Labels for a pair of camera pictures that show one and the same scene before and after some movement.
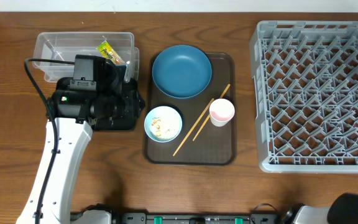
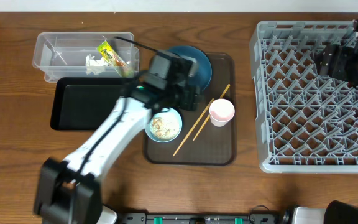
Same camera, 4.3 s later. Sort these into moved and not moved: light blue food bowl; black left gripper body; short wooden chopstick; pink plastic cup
Moved: black left gripper body
Not moved: pink plastic cup; light blue food bowl; short wooden chopstick
